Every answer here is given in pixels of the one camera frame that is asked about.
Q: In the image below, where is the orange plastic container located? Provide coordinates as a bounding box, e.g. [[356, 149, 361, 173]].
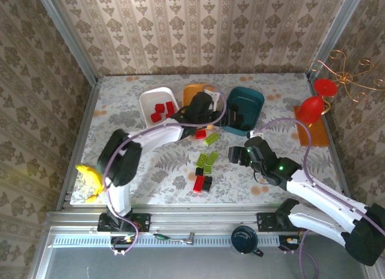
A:
[[182, 84, 216, 131]]

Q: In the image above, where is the teal plastic container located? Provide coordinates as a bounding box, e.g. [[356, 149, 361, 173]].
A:
[[221, 86, 265, 137]]

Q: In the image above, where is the white plastic container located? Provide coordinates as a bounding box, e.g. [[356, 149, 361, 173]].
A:
[[139, 86, 181, 129]]

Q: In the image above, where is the orange rectangular board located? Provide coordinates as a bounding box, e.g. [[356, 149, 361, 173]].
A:
[[293, 105, 331, 147]]

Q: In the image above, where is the red plastic goblet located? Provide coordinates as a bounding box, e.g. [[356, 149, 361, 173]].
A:
[[297, 78, 338, 125]]

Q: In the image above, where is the floral tablecloth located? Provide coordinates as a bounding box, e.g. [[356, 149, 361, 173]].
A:
[[69, 73, 346, 206]]

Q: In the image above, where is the dark blue mug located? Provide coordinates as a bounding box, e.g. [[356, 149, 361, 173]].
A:
[[230, 225, 265, 257]]

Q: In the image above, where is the black connector with yellow plug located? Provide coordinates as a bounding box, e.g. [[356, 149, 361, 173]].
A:
[[109, 235, 136, 247], [278, 235, 302, 252]]

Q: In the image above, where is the metal ratchet tool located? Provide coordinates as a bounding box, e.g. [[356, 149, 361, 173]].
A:
[[170, 231, 196, 246]]

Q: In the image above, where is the grey metal shelf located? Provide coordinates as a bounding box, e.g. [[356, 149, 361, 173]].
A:
[[32, 244, 380, 279]]

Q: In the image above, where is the yellow plastic toy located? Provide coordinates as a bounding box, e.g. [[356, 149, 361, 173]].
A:
[[75, 164, 106, 204]]

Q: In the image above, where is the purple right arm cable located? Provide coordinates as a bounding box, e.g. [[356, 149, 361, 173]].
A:
[[249, 118, 385, 279]]

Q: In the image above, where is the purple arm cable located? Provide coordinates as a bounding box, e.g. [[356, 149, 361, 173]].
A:
[[103, 85, 228, 256], [249, 118, 385, 279]]

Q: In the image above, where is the aluminium table side rail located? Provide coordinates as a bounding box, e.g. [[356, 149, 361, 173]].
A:
[[305, 73, 353, 201], [56, 79, 102, 209]]

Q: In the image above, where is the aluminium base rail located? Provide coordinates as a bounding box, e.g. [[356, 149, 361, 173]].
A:
[[45, 203, 371, 235]]

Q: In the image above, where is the grey slotted cable duct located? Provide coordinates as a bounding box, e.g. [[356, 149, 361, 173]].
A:
[[49, 233, 301, 247]]

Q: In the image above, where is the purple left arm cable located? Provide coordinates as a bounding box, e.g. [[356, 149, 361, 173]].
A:
[[103, 85, 228, 256]]

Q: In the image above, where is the gold wire ornament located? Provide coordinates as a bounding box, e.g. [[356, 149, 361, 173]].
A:
[[309, 49, 385, 104]]

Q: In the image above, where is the aluminium frame post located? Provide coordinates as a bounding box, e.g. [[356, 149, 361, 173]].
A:
[[33, 0, 99, 85], [306, 0, 367, 77]]

